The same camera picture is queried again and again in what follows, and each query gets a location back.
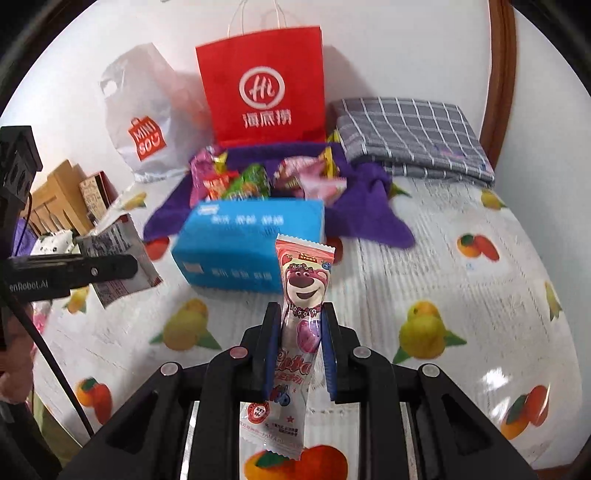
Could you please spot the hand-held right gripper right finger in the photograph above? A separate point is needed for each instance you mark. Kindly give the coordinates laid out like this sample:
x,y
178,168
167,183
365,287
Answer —
x,y
330,350

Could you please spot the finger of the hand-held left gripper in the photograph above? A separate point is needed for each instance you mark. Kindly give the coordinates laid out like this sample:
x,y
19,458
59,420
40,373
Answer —
x,y
106,267

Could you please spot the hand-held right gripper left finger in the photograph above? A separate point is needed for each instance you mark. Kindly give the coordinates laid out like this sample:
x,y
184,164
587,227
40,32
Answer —
x,y
272,346

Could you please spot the white printed snack packet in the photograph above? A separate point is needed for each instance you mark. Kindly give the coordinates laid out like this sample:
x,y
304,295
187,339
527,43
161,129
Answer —
x,y
115,240

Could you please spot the pink bear candy packet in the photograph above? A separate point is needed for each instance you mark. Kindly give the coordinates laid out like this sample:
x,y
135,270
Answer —
x,y
302,277

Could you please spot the large pink snack packet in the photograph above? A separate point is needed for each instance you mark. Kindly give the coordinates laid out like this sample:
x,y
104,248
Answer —
x,y
202,177

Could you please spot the red snack packet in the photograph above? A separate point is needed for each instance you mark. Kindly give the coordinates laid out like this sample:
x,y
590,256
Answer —
x,y
217,187

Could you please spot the yellow triangular snack packet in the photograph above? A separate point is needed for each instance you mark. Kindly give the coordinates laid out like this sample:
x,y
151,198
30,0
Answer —
x,y
221,159

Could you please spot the green snack packet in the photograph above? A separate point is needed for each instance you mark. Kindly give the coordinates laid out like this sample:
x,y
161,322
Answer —
x,y
247,184

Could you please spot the plain pink snack packet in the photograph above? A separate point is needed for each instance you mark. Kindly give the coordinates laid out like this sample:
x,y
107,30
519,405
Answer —
x,y
330,187

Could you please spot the pink panda snack packet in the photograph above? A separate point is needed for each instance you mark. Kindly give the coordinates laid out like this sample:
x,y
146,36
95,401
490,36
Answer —
x,y
295,175

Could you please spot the person's left hand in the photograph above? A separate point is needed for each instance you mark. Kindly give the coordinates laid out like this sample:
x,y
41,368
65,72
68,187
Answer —
x,y
16,337

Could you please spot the wooden headboard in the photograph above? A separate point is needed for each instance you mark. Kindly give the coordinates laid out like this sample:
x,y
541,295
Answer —
x,y
60,194

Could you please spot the polka dot pillow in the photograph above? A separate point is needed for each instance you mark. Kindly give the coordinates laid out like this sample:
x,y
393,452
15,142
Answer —
x,y
51,242

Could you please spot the blue tissue pack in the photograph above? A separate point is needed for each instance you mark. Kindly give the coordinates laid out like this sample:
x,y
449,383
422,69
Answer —
x,y
240,258

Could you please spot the fruit print table cover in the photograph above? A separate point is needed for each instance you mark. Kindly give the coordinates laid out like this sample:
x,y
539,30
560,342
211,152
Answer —
x,y
461,300

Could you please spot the purple towel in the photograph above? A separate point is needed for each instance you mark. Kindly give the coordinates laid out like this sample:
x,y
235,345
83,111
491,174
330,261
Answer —
x,y
369,207

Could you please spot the white plastic shopping bag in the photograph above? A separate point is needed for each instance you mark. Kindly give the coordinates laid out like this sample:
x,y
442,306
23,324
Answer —
x,y
152,92

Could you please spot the small yellow packet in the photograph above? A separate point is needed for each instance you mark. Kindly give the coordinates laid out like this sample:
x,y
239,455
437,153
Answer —
x,y
332,137

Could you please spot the red paper bag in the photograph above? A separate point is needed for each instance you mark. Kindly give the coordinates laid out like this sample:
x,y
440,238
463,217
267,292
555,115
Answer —
x,y
221,69

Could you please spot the grey plaid folded cloth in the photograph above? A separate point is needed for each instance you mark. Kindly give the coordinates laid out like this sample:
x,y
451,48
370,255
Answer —
x,y
406,134

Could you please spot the brown wooden door frame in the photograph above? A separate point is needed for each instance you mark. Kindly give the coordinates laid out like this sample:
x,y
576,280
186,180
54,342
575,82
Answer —
x,y
501,69

